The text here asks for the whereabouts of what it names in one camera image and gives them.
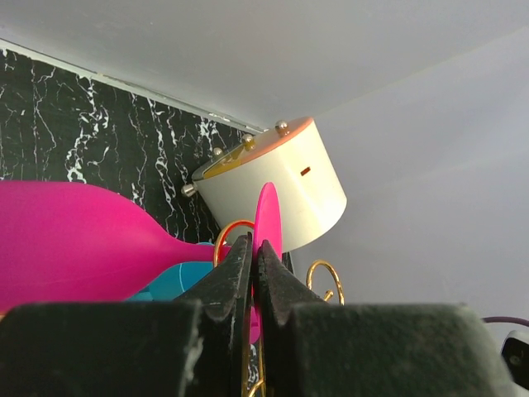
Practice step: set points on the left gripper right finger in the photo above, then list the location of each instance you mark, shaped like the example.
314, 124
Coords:
313, 348

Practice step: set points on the blue wine glass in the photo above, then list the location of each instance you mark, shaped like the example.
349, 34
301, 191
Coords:
182, 281

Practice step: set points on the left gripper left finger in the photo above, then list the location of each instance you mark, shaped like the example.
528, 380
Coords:
195, 345

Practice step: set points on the pink wine glass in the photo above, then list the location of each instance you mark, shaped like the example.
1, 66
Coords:
70, 242

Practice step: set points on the white cylindrical container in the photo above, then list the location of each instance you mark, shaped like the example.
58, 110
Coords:
290, 155

